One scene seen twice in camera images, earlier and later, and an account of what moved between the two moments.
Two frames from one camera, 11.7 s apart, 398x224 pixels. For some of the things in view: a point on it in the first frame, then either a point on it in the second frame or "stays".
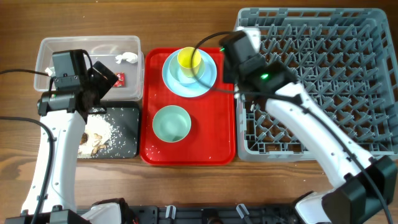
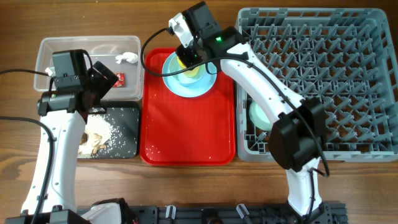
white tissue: (130, 57) stays
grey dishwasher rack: (345, 59) stays
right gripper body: (229, 76) to (191, 55)
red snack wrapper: (120, 82) stays
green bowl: (171, 124) to (259, 117)
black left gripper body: (98, 83) stays
